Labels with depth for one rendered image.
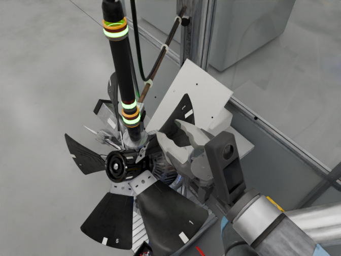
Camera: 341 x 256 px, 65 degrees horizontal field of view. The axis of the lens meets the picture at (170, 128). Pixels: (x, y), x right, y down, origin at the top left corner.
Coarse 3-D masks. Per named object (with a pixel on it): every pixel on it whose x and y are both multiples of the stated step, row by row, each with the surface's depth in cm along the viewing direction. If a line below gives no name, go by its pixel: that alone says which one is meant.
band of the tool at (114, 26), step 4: (104, 20) 49; (124, 20) 50; (104, 24) 47; (108, 24) 50; (112, 24) 51; (116, 24) 51; (120, 24) 51; (124, 24) 48; (108, 28) 47; (112, 28) 47; (116, 28) 47; (108, 32) 48; (120, 32) 48; (108, 36) 48; (120, 36) 48
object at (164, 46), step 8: (136, 16) 56; (136, 24) 58; (176, 24) 94; (136, 32) 59; (136, 40) 61; (168, 40) 88; (136, 48) 63; (160, 56) 83; (152, 72) 78; (144, 80) 72
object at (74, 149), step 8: (72, 144) 116; (80, 144) 112; (72, 152) 121; (80, 152) 115; (88, 152) 111; (80, 160) 120; (88, 160) 116; (96, 160) 112; (80, 168) 125; (88, 168) 122; (96, 168) 119; (104, 168) 116
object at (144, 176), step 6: (144, 174) 100; (150, 174) 100; (132, 180) 99; (138, 180) 99; (150, 180) 99; (156, 180) 99; (132, 186) 97; (138, 186) 98; (144, 186) 98; (138, 192) 96
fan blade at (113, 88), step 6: (114, 72) 101; (114, 78) 101; (108, 84) 112; (114, 84) 101; (108, 90) 115; (114, 90) 101; (114, 96) 102; (114, 102) 103; (114, 108) 104; (120, 126) 108
